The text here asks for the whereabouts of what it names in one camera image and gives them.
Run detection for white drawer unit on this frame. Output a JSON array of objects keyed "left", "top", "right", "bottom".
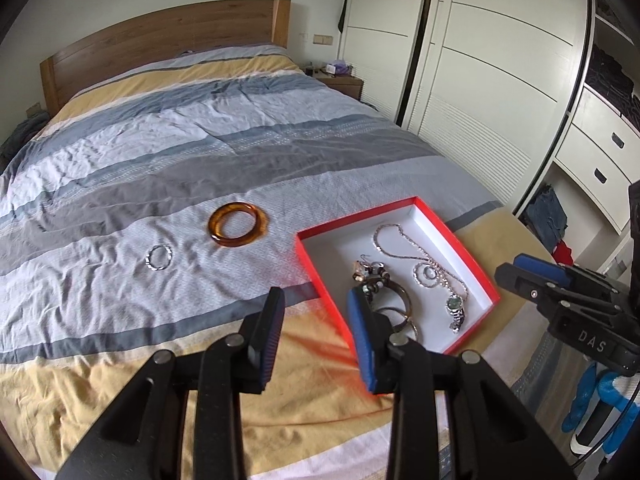
[{"left": 554, "top": 86, "right": 639, "bottom": 232}]

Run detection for blue jeans pile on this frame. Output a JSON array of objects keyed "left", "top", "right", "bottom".
[{"left": 521, "top": 184, "right": 567, "bottom": 252}]

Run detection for purple tissue box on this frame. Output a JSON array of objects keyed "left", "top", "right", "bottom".
[{"left": 322, "top": 60, "right": 352, "bottom": 76}]

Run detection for brown horn bangle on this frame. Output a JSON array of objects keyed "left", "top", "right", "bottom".
[{"left": 367, "top": 281, "right": 413, "bottom": 327}]

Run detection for silver twisted bracelet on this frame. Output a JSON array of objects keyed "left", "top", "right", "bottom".
[{"left": 144, "top": 244, "right": 176, "bottom": 273}]

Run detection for dark clothes beside bed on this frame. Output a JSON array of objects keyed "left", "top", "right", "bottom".
[{"left": 1, "top": 110, "right": 50, "bottom": 162}]

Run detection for thin silver bangle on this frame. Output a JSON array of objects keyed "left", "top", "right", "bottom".
[{"left": 383, "top": 307, "right": 421, "bottom": 341}]

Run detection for dark bead charm bracelet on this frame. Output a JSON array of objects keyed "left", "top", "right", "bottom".
[{"left": 351, "top": 253, "right": 394, "bottom": 302}]

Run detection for small silver ring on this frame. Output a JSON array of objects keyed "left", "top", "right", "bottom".
[{"left": 413, "top": 262, "right": 444, "bottom": 288}]

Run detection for right gloved hand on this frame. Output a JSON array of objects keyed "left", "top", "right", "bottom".
[{"left": 561, "top": 362, "right": 639, "bottom": 458}]

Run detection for red white jewelry box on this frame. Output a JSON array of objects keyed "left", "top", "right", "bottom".
[{"left": 295, "top": 197, "right": 499, "bottom": 356}]

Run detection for wall switch plate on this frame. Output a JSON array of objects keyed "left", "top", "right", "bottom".
[{"left": 312, "top": 35, "right": 333, "bottom": 46}]

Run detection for silver wrist watch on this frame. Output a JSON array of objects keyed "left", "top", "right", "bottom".
[{"left": 446, "top": 294, "right": 465, "bottom": 333}]

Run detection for white sliding wardrobe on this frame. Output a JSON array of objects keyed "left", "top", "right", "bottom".
[{"left": 340, "top": 0, "right": 589, "bottom": 209}]

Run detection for red bag on floor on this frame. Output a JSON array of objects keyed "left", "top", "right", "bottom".
[{"left": 552, "top": 240, "right": 574, "bottom": 266}]

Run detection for wooden nightstand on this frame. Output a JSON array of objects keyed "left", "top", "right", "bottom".
[{"left": 314, "top": 72, "right": 363, "bottom": 101}]

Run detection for striped bed duvet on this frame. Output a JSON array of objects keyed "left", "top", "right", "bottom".
[{"left": 1, "top": 46, "right": 544, "bottom": 479}]

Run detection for wooden headboard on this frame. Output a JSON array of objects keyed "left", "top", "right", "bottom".
[{"left": 40, "top": 0, "right": 291, "bottom": 115}]

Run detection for amber resin bangle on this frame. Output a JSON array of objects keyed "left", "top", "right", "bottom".
[{"left": 207, "top": 202, "right": 269, "bottom": 247}]

